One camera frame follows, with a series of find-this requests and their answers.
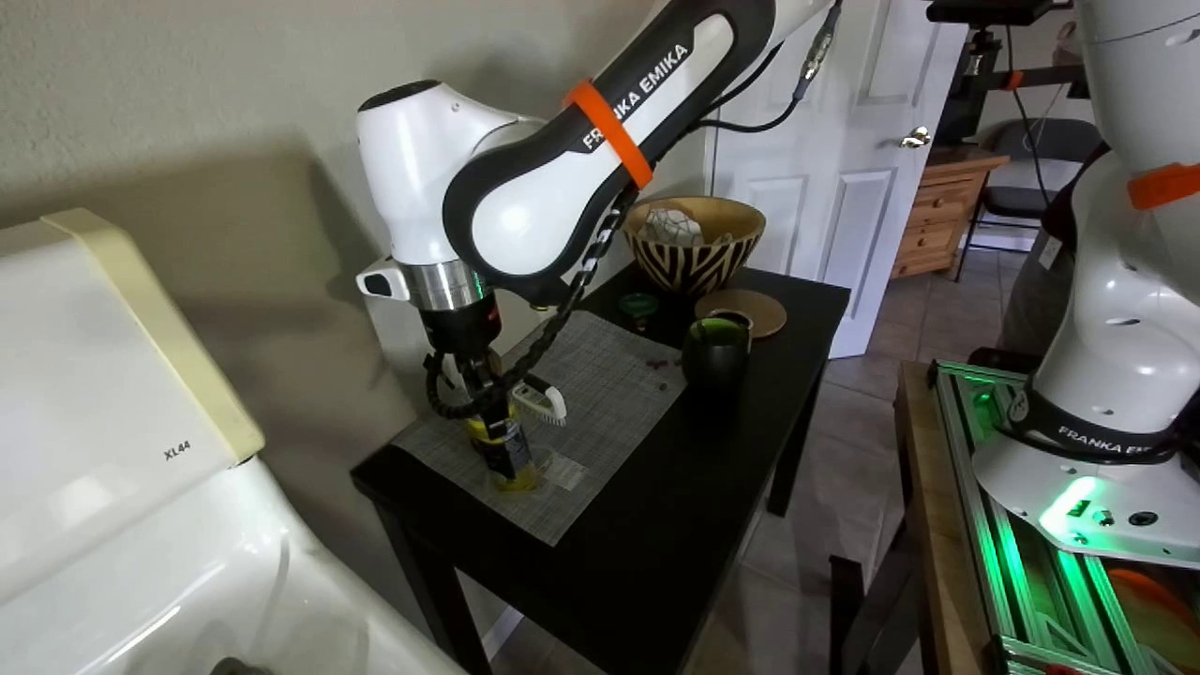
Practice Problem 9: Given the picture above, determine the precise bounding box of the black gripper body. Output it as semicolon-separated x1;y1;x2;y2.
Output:
418;300;505;378

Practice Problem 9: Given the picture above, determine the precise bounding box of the yellow and blue can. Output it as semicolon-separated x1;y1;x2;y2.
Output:
460;415;546;495

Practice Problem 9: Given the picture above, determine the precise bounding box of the white tape dispenser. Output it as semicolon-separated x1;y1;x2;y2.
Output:
505;378;568;428

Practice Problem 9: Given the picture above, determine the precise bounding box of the small clear plastic square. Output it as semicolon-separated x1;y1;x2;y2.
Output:
540;449;591;495

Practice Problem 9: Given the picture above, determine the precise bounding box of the grey grid mat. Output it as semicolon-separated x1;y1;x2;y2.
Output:
400;309;693;553

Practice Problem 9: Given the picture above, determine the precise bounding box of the small dark green object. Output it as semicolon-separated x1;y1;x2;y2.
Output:
617;288;662;332

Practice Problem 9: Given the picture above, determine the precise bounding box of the black wooden table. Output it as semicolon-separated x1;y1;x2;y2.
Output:
350;258;853;675

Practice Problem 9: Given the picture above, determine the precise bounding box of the dark mug with green rim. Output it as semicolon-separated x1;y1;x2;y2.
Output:
678;309;757;407

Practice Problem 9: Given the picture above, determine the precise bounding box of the white crumpled item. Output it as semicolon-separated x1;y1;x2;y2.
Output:
640;204;711;253

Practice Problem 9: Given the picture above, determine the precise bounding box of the striped wooden bowl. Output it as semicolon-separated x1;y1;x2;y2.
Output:
617;193;767;300

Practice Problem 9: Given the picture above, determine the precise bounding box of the round wooden coaster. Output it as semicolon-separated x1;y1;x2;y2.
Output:
691;285;791;343

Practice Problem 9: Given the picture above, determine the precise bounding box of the white appliance body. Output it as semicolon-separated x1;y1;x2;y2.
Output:
0;454;468;675

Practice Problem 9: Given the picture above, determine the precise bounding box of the white appliance lid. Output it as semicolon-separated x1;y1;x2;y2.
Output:
0;205;268;608

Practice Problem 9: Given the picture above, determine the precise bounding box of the white panel door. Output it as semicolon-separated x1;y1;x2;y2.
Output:
706;0;975;365

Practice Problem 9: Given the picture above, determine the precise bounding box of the wooden workbench top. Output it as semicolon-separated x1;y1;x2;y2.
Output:
892;362;1003;675

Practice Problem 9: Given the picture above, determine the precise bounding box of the wooden drawer dresser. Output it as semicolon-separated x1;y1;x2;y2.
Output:
888;147;1011;282

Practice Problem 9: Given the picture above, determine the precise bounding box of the black folding chair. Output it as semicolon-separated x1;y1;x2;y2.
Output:
965;118;1110;258

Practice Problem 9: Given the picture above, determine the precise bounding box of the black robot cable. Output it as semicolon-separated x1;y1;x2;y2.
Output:
418;0;846;425

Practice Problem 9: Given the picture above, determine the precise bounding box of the orange strap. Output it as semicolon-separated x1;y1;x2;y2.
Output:
562;78;661;197
1126;158;1200;213

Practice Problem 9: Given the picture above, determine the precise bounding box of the green metal robot mount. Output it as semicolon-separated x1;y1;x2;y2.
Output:
931;355;1200;675

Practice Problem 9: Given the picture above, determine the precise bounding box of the black camera stand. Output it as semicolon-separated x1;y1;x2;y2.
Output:
922;0;1091;154

